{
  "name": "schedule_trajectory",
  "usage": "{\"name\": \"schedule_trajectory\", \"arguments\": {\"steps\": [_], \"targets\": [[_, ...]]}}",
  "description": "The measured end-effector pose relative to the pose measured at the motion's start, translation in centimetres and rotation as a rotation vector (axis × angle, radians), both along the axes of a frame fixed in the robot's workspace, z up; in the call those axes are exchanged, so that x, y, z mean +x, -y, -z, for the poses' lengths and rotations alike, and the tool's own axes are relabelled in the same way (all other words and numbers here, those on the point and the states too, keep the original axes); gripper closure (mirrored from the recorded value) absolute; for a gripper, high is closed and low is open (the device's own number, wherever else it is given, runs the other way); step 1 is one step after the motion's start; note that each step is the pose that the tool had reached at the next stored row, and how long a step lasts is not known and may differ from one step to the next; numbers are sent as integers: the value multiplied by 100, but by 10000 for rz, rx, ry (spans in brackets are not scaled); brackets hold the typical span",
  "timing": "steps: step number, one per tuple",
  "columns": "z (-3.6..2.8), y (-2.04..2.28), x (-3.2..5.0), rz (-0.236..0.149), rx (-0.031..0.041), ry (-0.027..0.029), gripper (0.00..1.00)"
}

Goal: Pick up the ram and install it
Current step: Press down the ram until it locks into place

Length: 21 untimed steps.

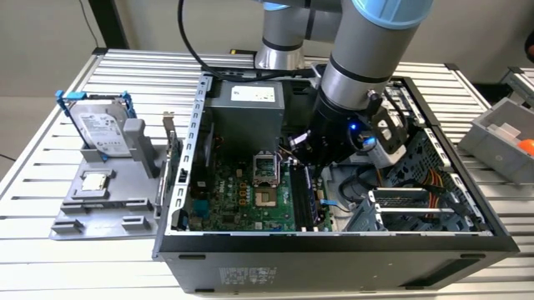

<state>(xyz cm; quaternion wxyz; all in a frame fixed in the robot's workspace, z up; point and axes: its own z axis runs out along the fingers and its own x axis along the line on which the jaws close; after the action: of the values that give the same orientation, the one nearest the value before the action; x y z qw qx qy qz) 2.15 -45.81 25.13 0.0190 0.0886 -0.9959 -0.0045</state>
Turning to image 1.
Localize silver hard disk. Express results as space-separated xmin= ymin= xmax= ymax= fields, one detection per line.
xmin=69 ymin=101 xmax=131 ymax=158

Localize black metal frame post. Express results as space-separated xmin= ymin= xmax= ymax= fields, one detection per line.
xmin=86 ymin=0 xmax=131 ymax=50

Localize graphics card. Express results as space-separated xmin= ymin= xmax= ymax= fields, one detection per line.
xmin=162 ymin=111 xmax=186 ymax=179

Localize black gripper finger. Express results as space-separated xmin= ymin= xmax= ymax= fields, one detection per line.
xmin=290 ymin=131 xmax=322 ymax=179

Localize grey parts rack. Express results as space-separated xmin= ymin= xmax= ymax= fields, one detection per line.
xmin=49 ymin=117 xmax=177 ymax=241

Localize blue disk carrier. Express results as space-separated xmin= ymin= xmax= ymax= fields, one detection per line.
xmin=55 ymin=89 xmax=135 ymax=162

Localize red yellow power wires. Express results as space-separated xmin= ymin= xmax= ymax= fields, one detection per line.
xmin=424 ymin=170 xmax=446 ymax=209

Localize grey plastic bin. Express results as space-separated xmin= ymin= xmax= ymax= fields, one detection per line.
xmin=457 ymin=97 xmax=534 ymax=189

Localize grey power supply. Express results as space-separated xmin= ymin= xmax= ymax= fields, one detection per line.
xmin=203 ymin=79 xmax=288 ymax=159

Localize black RAM slot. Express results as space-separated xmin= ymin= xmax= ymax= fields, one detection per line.
xmin=290 ymin=162 xmax=305 ymax=232
xmin=296 ymin=167 xmax=310 ymax=232

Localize black cable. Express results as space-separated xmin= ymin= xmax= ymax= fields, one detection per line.
xmin=177 ymin=0 xmax=318 ymax=79

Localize CPU socket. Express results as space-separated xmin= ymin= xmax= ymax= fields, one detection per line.
xmin=254 ymin=186 xmax=280 ymax=209

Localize blue expansion slot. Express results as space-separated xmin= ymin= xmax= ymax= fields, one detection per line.
xmin=193 ymin=201 xmax=211 ymax=219

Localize metal socket cover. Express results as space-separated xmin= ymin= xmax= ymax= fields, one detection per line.
xmin=253 ymin=151 xmax=281 ymax=186

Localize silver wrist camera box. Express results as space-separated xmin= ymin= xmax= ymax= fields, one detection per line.
xmin=366 ymin=137 xmax=409 ymax=167

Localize metal disk bay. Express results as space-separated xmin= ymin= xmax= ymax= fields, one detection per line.
xmin=345 ymin=186 xmax=460 ymax=233

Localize green motherboard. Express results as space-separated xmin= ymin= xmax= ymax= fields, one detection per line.
xmin=186 ymin=154 xmax=336 ymax=233

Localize black PC case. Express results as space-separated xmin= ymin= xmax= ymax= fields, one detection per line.
xmin=150 ymin=65 xmax=521 ymax=294

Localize silver CPU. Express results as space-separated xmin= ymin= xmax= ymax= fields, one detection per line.
xmin=82 ymin=173 xmax=109 ymax=191

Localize white block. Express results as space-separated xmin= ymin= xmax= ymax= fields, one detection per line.
xmin=486 ymin=123 xmax=524 ymax=141

